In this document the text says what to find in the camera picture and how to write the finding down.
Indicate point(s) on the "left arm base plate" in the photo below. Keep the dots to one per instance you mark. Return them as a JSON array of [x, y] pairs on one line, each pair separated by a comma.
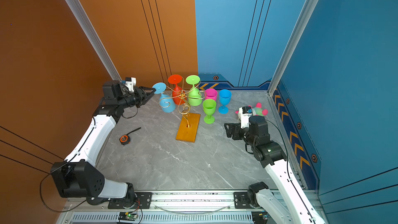
[[141, 200]]

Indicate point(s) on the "red wine glass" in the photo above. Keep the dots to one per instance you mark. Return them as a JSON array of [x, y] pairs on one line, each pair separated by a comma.
[[177, 93]]

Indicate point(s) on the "right circuit board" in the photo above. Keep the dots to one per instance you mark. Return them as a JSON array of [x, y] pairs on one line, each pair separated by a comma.
[[259, 217]]

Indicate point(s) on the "gold wire glass rack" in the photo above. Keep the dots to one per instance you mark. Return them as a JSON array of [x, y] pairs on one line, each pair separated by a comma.
[[185, 107]]

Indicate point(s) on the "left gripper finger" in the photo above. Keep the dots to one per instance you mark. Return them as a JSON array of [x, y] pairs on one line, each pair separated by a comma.
[[146, 97], [148, 90]]

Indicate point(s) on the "pink wine glass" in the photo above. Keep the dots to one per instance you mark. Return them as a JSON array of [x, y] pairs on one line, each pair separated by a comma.
[[211, 94]]

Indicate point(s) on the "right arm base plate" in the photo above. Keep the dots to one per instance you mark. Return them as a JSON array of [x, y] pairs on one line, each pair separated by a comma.
[[244, 199]]

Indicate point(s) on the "green wine glass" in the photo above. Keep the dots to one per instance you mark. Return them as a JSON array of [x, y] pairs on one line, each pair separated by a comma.
[[209, 108], [194, 96]]

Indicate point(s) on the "white pink plush toy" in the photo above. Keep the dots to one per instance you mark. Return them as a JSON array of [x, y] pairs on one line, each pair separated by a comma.
[[258, 110]]

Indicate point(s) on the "orange black tape measure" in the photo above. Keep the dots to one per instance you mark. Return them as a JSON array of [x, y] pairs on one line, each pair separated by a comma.
[[125, 139]]

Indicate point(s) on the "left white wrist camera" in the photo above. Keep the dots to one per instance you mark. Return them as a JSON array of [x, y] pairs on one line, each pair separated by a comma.
[[130, 83]]

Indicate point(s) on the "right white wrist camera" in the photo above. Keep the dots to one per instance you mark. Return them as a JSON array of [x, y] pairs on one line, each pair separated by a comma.
[[244, 113]]

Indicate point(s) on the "left circuit board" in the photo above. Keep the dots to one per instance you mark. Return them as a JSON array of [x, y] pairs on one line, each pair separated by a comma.
[[128, 218]]

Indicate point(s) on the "circuit board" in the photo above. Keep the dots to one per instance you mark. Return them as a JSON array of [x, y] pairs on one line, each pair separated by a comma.
[[259, 217], [128, 218]]

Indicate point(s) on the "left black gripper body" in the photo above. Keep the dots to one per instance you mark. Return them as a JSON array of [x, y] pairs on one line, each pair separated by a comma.
[[138, 99]]

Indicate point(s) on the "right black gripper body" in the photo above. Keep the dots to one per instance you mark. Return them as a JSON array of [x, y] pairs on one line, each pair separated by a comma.
[[239, 133]]

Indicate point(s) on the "aluminium front rail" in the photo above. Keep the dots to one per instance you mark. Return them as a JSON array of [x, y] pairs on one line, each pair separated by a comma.
[[177, 207]]

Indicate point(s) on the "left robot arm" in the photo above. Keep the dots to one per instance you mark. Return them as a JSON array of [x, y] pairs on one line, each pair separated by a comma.
[[77, 176]]

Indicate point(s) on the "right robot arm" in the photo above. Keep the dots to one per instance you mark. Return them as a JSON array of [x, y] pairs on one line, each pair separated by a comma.
[[297, 208]]

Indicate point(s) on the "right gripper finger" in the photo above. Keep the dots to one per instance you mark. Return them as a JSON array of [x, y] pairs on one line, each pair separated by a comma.
[[228, 126], [229, 133]]

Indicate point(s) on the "light blue wine glass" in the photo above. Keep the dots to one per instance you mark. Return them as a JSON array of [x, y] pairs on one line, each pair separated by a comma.
[[165, 102]]

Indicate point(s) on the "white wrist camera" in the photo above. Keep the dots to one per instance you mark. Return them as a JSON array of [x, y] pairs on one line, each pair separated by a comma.
[[244, 113], [130, 83]]

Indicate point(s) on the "wooden rack base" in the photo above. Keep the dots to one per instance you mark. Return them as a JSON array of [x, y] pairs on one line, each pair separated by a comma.
[[188, 128]]

